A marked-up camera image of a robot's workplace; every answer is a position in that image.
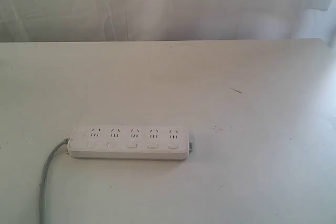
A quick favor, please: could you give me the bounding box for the white backdrop curtain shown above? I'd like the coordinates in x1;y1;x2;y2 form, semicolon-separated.
1;0;335;48

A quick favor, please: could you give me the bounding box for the grey power cord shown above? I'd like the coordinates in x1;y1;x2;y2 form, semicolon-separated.
38;137;71;224

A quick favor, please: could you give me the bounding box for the white five-outlet power strip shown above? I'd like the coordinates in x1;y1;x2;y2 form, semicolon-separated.
67;125;193;161

